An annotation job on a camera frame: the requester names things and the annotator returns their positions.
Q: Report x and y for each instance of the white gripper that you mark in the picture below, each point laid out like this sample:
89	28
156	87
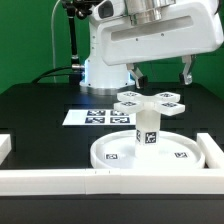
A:
186	28

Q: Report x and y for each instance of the white cross-shaped table base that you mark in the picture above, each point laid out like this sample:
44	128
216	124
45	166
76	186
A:
166	103

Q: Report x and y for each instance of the white round table top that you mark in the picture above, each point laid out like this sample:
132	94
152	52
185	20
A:
168	151

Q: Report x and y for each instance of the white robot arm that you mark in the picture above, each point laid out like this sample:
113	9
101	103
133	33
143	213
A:
101	78

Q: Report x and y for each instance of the white marker sheet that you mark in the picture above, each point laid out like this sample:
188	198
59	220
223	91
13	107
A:
97	117

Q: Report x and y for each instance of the white U-shaped fence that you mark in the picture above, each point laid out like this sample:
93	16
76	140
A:
208	180

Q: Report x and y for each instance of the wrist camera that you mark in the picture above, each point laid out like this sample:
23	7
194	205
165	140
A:
109	9

